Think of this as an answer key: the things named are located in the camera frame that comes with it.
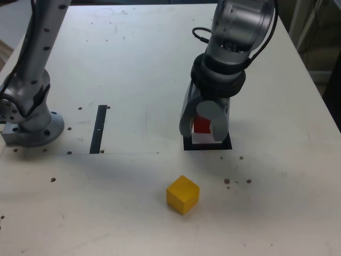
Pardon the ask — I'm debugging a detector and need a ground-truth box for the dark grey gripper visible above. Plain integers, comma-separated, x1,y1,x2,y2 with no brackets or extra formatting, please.
179,81,230,142

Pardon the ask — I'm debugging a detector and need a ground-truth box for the red cube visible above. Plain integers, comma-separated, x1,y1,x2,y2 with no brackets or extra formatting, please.
193,115,213,134

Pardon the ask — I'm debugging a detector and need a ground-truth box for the black tape strip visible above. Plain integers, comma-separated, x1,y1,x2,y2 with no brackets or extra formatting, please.
89,105,108,155

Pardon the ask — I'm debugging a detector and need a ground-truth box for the white metal frame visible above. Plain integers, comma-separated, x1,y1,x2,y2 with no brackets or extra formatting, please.
288,0,320,53

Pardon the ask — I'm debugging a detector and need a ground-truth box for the yellow cube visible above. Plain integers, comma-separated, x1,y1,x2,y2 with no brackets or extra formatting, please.
166,174,200,215

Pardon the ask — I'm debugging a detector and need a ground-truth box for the black tape square outline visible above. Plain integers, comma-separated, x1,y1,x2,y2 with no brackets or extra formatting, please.
183,130,233,151

